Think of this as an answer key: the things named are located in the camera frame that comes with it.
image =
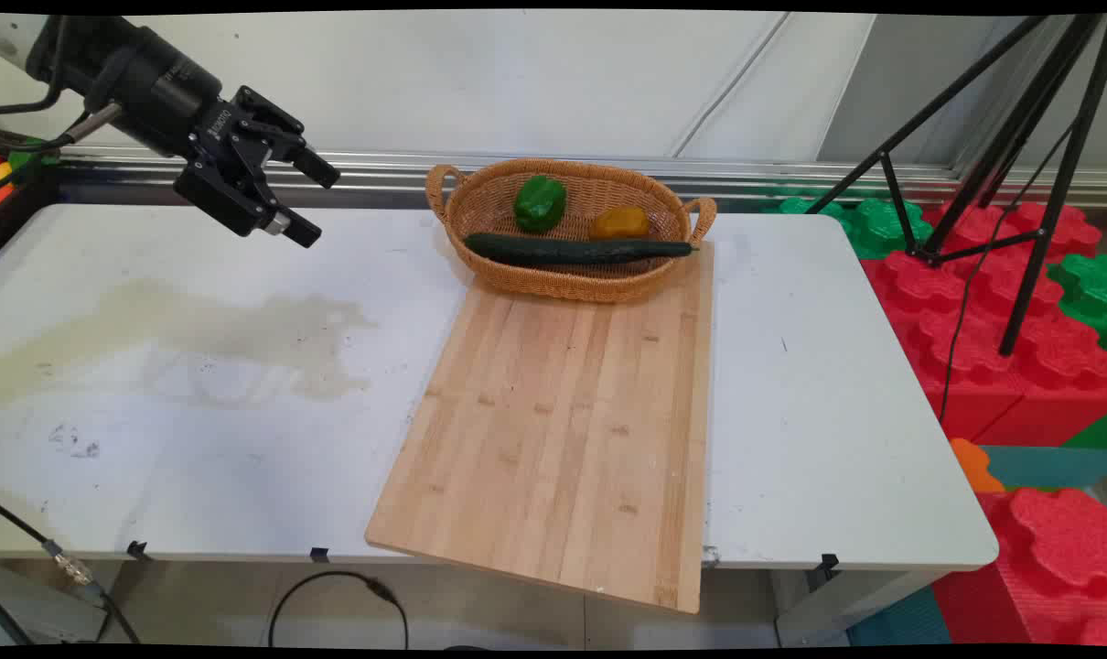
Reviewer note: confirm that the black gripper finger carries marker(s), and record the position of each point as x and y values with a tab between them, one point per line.
233	206
284	137

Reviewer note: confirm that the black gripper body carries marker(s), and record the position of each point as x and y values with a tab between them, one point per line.
178	101

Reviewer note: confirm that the dark green cucumber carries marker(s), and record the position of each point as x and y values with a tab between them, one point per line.
563	250

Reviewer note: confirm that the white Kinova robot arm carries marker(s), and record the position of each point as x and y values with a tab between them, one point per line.
9	41

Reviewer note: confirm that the small green toy block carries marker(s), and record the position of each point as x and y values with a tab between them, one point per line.
27	157

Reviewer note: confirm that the green bell pepper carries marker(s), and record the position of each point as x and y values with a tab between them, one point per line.
540	201

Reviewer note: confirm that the woven wicker basket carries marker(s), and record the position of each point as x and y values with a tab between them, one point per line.
563	279

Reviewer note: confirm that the yellow bell pepper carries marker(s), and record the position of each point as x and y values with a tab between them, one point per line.
619	222

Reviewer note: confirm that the bamboo cutting board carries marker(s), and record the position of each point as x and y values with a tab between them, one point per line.
563	439

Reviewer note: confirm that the green foam block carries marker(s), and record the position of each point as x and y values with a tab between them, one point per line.
874	224
1084	288

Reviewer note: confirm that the white table leg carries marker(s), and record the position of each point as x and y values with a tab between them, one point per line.
819	613

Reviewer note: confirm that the large red foam block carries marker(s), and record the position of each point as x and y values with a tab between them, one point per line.
974	366

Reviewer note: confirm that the black tripod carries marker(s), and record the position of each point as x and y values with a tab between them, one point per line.
1020	311

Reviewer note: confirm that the orange foam piece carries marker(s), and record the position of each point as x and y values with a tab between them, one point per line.
972	462

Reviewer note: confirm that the teal foam mat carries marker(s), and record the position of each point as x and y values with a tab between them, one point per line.
901	622
1047	467

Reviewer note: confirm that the small green foam piece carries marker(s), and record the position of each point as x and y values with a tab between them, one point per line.
1093	435

